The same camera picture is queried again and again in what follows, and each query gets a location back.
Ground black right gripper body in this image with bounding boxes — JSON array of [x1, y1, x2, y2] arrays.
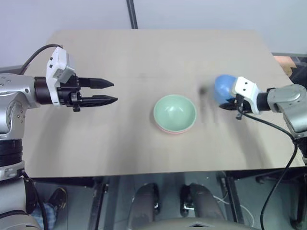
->
[[231, 94, 252, 120]]

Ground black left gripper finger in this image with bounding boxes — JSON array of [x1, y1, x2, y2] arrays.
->
[[78, 77, 115, 90], [80, 94, 118, 107]]

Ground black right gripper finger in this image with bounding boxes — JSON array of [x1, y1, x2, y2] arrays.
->
[[219, 102, 237, 111]]

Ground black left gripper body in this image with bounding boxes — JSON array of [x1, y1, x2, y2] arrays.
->
[[57, 73, 83, 113]]

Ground blue bowl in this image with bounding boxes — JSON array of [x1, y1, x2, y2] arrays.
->
[[213, 74, 241, 104]]

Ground green bowl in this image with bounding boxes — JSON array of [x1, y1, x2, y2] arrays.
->
[[153, 94, 198, 132]]

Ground pink bowl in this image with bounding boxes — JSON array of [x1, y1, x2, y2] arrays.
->
[[154, 119, 193, 135]]

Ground orange brown box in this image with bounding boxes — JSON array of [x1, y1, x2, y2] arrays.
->
[[273, 55, 297, 75]]

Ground black vertical pole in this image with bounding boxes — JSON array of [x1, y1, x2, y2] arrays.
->
[[126, 0, 139, 28]]

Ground dark rounded robot leg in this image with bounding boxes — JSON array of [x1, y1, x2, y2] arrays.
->
[[179, 183, 228, 222], [130, 183, 161, 225]]

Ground black shoe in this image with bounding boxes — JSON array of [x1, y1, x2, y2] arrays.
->
[[47, 187, 68, 212]]

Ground grey robot torso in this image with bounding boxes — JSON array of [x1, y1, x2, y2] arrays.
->
[[143, 217, 261, 230]]

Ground blue plaid trouser leg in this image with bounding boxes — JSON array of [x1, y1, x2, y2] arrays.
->
[[30, 202, 59, 230]]

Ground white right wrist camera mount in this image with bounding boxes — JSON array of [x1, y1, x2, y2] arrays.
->
[[231, 76, 261, 116]]

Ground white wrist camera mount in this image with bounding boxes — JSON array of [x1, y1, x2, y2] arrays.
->
[[231, 76, 261, 116], [45, 46, 76, 106]]

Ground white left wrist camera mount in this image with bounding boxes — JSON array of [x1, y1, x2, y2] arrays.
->
[[45, 46, 76, 106]]

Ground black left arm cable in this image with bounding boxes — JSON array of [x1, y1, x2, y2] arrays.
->
[[20, 44, 64, 75]]

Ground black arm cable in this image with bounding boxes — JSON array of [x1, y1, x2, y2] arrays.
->
[[20, 44, 64, 75], [239, 113, 299, 230]]

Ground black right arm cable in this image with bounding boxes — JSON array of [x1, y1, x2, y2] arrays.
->
[[239, 113, 299, 230]]

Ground black table frame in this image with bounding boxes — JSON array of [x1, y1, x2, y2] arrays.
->
[[31, 167, 307, 230]]

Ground white floor cable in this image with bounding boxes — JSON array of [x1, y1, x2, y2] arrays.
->
[[213, 194, 255, 227]]

